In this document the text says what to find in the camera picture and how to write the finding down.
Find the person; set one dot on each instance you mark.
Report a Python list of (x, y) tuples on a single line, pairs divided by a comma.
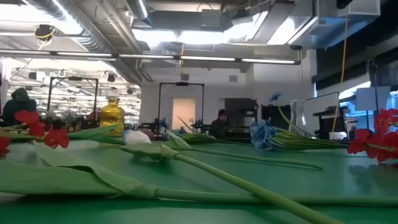
[(18, 105), (219, 124)]

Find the red artificial flower bunch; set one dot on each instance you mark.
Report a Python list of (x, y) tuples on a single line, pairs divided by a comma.
[(57, 138), (384, 119)]

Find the clear glass vase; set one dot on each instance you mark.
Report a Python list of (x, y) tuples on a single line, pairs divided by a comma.
[(297, 115)]

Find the white artificial tulip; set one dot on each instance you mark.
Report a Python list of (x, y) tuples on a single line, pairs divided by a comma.
[(90, 134), (138, 137)]

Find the yellow glass vase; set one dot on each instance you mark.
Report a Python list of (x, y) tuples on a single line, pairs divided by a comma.
[(112, 116)]

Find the black ceiling camera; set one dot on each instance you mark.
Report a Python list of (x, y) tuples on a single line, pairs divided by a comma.
[(44, 31)]

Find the green table mat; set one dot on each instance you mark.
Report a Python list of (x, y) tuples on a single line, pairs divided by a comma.
[(342, 186)]

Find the black cabinet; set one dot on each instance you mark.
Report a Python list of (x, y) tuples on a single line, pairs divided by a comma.
[(241, 115)]

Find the long ceiling light strip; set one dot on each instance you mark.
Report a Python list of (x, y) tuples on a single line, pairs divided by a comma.
[(149, 56)]

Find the white board panel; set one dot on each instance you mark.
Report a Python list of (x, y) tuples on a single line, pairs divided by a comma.
[(321, 109)]

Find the black background gantry frame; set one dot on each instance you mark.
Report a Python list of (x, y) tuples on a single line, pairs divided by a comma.
[(49, 93), (160, 105)]

